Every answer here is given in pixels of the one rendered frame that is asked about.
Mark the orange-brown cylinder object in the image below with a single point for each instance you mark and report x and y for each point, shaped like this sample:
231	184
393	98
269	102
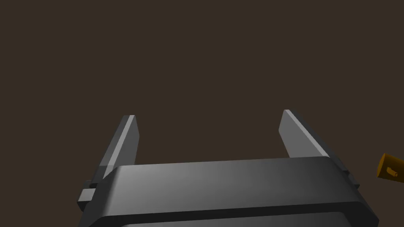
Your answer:
391	168

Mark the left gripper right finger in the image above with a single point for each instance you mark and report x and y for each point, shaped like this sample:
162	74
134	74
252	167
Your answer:
300	138

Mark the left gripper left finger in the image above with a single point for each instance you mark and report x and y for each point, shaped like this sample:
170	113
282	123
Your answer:
121	148

